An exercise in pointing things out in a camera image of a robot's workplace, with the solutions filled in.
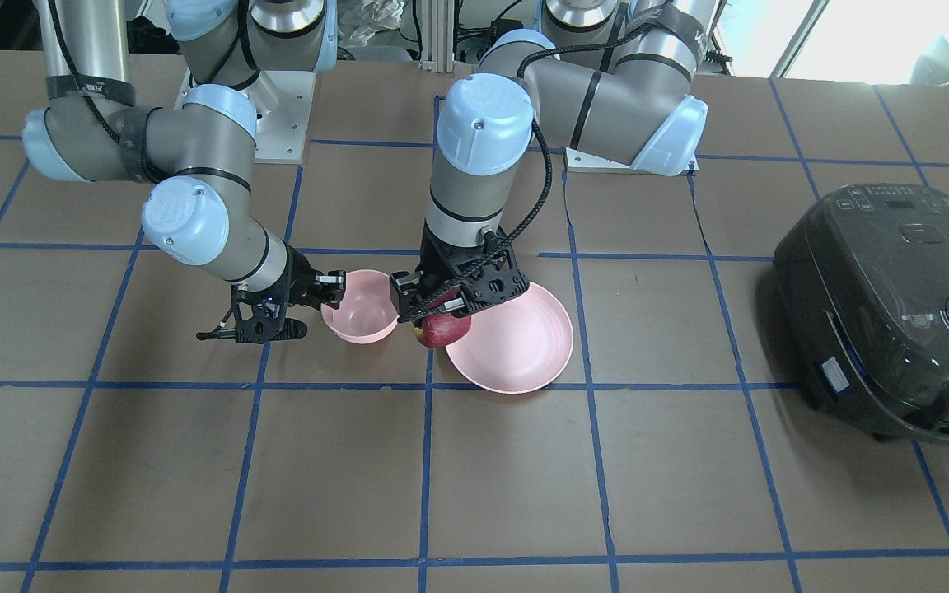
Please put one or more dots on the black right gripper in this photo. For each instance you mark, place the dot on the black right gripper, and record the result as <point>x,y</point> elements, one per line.
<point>299,277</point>

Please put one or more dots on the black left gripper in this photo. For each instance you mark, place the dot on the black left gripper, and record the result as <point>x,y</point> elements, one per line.
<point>405,288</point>

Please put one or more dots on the red apple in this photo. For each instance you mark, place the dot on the red apple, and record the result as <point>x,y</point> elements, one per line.
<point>440,330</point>

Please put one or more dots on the small pink bowl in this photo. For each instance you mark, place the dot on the small pink bowl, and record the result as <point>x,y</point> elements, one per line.
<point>366,314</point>

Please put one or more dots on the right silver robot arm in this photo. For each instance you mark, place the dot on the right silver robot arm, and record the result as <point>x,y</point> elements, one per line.
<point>93,129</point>

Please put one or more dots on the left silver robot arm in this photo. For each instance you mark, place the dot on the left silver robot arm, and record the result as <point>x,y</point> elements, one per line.
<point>607,78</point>

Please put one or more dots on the pink plate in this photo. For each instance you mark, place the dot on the pink plate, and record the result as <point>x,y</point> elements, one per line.
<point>517,347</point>

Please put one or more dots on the dark grey rice cooker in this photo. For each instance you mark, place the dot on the dark grey rice cooker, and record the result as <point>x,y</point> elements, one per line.
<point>864,281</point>

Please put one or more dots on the aluminium frame post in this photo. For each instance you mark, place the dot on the aluminium frame post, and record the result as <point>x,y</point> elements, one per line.
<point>437,24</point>

